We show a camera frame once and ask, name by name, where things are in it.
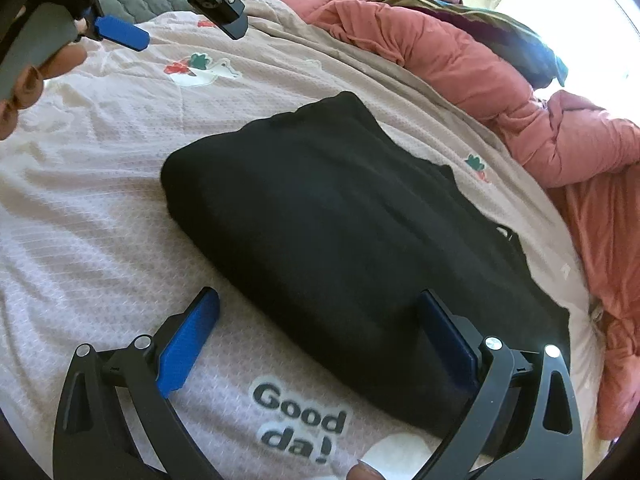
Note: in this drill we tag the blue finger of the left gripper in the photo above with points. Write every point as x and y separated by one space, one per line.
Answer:
121 32
228 15

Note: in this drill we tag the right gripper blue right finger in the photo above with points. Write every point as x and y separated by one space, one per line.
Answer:
454 339

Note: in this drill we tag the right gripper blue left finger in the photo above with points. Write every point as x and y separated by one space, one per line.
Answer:
181 338

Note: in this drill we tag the black printed t-shirt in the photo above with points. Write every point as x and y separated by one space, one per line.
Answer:
333 231

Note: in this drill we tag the person's left hand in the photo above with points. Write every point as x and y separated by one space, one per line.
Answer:
29 85

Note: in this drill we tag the person's right hand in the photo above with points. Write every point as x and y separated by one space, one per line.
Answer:
363 471

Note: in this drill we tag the mauve cartoon print bedsheet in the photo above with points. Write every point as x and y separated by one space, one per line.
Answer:
90 254

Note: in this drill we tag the pink quilted comforter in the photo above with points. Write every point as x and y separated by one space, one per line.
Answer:
586 160

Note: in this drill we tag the multicolour striped blanket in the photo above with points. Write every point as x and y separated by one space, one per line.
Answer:
510 39

